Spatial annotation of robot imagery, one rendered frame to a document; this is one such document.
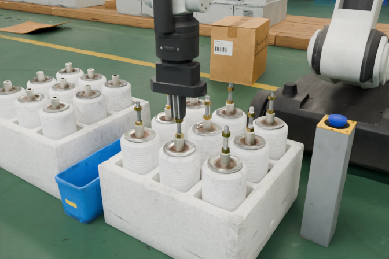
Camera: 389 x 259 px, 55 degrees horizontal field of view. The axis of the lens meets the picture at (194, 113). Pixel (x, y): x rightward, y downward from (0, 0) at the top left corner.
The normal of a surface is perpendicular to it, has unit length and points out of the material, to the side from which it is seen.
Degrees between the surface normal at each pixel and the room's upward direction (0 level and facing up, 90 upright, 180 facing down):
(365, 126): 46
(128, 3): 90
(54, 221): 0
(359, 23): 51
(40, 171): 90
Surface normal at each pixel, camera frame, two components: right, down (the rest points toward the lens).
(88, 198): 0.84, 0.26
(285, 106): -0.37, -0.39
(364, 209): 0.00, -0.91
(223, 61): -0.40, 0.36
